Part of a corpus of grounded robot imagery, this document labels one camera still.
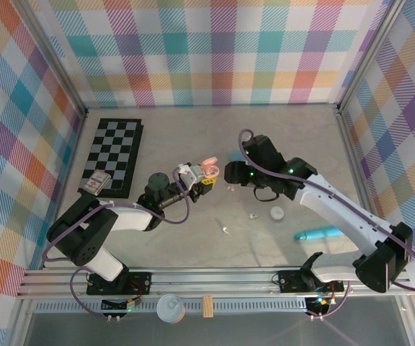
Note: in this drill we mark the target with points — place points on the pink earbud charging case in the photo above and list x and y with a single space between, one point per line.
209 169

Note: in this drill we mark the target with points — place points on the teal earbud charging case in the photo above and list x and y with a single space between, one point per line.
234 156

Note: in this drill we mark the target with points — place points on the white round cap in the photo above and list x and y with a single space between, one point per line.
276 213

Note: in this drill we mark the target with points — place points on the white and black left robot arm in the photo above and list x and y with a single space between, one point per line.
132 218

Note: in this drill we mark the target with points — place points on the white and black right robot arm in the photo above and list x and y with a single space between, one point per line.
337 209

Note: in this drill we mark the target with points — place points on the playing card box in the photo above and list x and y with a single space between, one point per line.
97 184

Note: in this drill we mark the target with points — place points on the black and grey chessboard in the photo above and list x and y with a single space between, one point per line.
114 151

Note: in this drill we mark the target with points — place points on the silver tin can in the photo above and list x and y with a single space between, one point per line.
169 308

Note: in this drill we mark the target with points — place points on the small electronics board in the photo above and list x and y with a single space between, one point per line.
317 304
115 306

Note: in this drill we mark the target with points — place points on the small wooden block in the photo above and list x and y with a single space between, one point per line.
208 306

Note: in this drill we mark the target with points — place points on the slotted aluminium strip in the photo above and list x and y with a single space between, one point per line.
247 307

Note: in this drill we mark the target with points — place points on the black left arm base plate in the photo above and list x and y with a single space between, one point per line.
139 283

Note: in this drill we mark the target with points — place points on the aluminium side rail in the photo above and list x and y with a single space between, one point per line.
65 162
353 144

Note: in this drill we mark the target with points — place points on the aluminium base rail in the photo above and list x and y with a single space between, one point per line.
211 283

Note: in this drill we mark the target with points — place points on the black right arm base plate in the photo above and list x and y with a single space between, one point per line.
290 281

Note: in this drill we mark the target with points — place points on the aluminium frame post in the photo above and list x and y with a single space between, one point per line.
58 65
367 54

